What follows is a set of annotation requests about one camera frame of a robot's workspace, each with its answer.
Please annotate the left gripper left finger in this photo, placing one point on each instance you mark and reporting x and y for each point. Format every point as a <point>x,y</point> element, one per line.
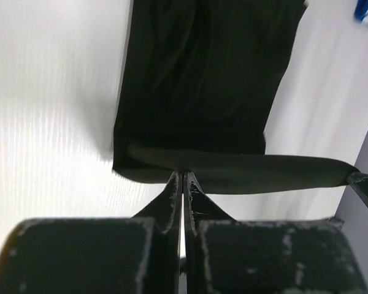
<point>139,254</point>

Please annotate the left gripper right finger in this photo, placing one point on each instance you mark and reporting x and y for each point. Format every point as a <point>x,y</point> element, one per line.
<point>224,255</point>

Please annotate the black printed t-shirt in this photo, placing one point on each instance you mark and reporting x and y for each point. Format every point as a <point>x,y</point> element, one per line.
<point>199,81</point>

